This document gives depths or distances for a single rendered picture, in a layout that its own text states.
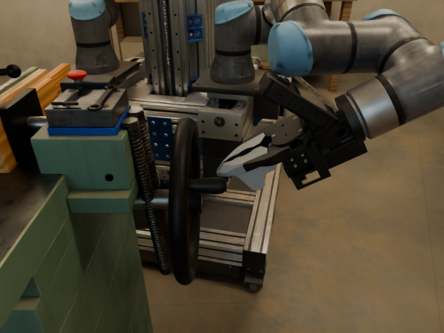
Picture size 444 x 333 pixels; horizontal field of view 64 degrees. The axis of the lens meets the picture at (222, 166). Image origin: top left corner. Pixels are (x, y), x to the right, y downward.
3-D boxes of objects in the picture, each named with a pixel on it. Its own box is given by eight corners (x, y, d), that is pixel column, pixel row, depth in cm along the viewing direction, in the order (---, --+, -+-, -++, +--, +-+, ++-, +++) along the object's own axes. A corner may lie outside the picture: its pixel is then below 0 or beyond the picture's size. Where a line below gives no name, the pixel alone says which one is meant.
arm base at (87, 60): (90, 61, 135) (84, 34, 130) (126, 63, 133) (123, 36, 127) (67, 73, 123) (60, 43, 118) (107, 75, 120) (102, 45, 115)
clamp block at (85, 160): (131, 191, 55) (121, 140, 50) (43, 191, 55) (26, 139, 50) (148, 146, 67) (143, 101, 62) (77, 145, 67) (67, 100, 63)
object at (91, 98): (117, 135, 51) (111, 99, 48) (41, 135, 51) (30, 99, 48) (137, 102, 62) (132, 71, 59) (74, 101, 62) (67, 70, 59)
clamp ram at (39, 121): (63, 162, 55) (48, 108, 51) (16, 162, 55) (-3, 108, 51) (82, 136, 63) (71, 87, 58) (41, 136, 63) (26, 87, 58)
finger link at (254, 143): (232, 195, 56) (285, 170, 54) (213, 167, 54) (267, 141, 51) (231, 184, 59) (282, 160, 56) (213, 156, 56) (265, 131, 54)
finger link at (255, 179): (232, 207, 54) (288, 182, 51) (212, 179, 51) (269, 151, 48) (232, 195, 56) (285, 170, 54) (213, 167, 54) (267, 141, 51)
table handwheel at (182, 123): (207, 148, 81) (204, 281, 73) (119, 147, 81) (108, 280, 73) (198, 86, 53) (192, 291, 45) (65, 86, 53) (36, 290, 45)
